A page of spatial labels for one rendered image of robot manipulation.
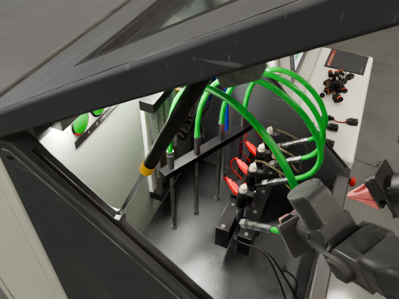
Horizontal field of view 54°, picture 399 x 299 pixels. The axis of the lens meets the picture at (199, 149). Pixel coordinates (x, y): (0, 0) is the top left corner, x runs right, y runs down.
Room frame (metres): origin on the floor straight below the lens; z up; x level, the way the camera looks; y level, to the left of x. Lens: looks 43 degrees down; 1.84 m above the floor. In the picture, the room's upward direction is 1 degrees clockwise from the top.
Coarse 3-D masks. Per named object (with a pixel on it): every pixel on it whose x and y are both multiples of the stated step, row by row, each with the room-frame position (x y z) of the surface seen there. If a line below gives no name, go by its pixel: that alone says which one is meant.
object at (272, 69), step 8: (280, 72) 0.85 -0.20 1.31; (288, 72) 0.84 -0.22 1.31; (304, 80) 0.83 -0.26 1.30; (248, 88) 0.88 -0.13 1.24; (312, 88) 0.82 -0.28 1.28; (248, 96) 0.88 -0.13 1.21; (320, 104) 0.81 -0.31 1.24; (240, 120) 0.89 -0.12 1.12; (312, 136) 0.81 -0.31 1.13; (280, 144) 0.84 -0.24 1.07; (288, 144) 0.83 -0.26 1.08; (296, 144) 0.82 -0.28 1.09
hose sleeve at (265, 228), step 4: (248, 220) 0.53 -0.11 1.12; (248, 224) 0.51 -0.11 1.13; (252, 224) 0.51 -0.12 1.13; (256, 224) 0.50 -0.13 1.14; (260, 224) 0.50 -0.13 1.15; (264, 224) 0.49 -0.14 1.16; (268, 224) 0.49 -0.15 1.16; (252, 228) 0.50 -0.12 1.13; (256, 228) 0.50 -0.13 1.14; (260, 228) 0.49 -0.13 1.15; (264, 228) 0.48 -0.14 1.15; (268, 228) 0.48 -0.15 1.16; (264, 232) 0.48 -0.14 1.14; (268, 232) 0.47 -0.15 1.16
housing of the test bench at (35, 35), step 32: (0, 0) 0.81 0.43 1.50; (32, 0) 0.81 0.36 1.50; (64, 0) 0.82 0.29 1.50; (96, 0) 0.82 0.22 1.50; (128, 0) 0.83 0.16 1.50; (0, 32) 0.67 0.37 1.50; (32, 32) 0.67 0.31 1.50; (64, 32) 0.67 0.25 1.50; (0, 64) 0.56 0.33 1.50; (32, 64) 0.56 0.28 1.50; (0, 96) 0.48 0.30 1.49; (0, 160) 0.44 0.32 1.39; (0, 192) 0.45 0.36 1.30; (0, 224) 0.47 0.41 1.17; (32, 224) 0.44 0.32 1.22; (0, 256) 0.50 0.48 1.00; (32, 256) 0.45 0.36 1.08; (32, 288) 0.48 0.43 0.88
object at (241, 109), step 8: (184, 88) 0.66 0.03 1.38; (208, 88) 0.61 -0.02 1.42; (216, 88) 0.61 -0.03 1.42; (176, 96) 0.68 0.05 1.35; (224, 96) 0.58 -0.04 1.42; (232, 104) 0.57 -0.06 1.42; (240, 104) 0.56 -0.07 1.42; (240, 112) 0.55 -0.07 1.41; (248, 112) 0.55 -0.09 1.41; (248, 120) 0.54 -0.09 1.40; (256, 120) 0.54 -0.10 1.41; (256, 128) 0.53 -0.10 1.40; (264, 128) 0.53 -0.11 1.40; (264, 136) 0.51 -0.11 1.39; (272, 144) 0.50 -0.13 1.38; (168, 152) 0.70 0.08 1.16; (280, 152) 0.49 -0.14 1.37; (280, 160) 0.48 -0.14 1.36; (288, 168) 0.47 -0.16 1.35; (288, 176) 0.47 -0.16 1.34; (296, 184) 0.46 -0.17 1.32; (272, 232) 0.47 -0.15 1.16
